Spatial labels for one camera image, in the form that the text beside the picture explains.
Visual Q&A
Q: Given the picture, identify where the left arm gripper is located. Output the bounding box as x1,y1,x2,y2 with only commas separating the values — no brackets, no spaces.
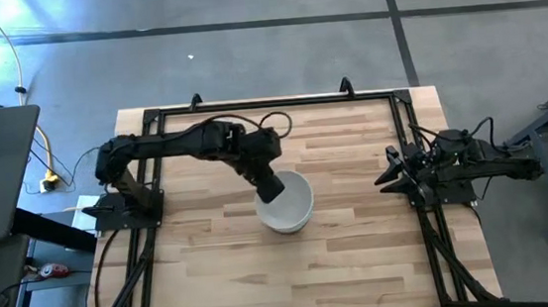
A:
235,127,289,208

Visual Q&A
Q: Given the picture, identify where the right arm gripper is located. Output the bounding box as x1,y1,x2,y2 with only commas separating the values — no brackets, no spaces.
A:
371,141,442,211

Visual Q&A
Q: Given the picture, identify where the white bowl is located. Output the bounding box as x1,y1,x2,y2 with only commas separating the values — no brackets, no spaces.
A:
251,167,319,238

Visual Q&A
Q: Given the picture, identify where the white paper sheet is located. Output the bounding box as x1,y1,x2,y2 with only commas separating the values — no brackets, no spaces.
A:
67,192,104,238

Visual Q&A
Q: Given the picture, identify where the yellow power plug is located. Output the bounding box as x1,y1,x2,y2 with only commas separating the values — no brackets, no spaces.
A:
37,172,62,195

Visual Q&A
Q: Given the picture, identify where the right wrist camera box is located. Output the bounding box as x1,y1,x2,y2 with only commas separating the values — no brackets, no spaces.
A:
438,128,475,157

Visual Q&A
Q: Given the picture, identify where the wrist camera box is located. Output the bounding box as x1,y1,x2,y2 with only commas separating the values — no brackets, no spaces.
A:
438,128,475,157
221,120,251,150

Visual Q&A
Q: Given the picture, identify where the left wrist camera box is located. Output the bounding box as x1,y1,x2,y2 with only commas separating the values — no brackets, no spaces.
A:
221,120,251,150

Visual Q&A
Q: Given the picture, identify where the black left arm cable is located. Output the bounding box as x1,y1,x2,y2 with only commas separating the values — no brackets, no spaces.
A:
190,107,295,149

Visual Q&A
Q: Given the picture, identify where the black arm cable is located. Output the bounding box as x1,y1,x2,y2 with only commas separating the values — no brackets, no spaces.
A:
406,114,499,154
190,107,295,149

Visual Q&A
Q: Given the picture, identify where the black aluminium table frame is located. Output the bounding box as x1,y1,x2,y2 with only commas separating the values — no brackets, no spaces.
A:
62,77,505,307

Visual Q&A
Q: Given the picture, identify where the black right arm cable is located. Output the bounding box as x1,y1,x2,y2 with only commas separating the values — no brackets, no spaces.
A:
406,114,499,154

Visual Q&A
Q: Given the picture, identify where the black frame handle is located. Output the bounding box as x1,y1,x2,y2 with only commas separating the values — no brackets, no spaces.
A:
187,92,205,112
337,75,357,99

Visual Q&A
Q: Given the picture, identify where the black floor cable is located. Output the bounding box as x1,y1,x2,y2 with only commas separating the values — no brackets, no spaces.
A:
27,130,105,196

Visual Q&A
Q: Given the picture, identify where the yellow floor cable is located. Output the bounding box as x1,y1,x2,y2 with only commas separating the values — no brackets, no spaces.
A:
0,0,59,191

